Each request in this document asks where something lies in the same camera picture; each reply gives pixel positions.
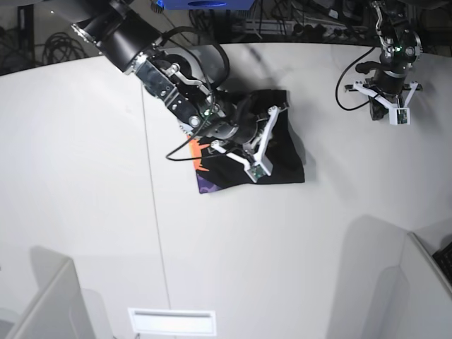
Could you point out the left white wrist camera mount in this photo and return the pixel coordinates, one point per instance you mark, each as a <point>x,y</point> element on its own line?
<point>398,106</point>

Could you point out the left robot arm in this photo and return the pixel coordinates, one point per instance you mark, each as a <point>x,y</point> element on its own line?
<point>400,45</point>

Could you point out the black keyboard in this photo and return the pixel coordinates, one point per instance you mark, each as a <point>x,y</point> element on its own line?
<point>443,259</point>

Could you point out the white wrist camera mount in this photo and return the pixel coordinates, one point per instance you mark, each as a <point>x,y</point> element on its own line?
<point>251,153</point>
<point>398,106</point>

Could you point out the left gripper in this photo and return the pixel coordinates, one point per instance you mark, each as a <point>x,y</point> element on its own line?
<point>389,83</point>

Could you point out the white partition right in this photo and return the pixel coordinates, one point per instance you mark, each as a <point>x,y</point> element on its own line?
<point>411,299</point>

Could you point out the blue box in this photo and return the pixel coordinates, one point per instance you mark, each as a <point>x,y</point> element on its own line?
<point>206,4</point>

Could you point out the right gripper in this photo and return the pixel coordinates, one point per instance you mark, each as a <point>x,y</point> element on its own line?
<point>235,115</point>

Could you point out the white partition left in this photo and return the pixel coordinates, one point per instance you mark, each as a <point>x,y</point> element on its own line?
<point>61,308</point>

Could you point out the black T-shirt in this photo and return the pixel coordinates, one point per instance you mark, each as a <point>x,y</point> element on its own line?
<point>216,172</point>

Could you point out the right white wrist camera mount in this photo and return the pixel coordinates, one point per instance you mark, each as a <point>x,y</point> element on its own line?
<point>251,153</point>

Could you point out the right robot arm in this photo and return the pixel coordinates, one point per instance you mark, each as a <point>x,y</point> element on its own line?
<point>134,46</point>

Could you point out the white partition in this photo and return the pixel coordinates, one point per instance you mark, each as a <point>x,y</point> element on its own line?
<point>411,299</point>
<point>61,308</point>

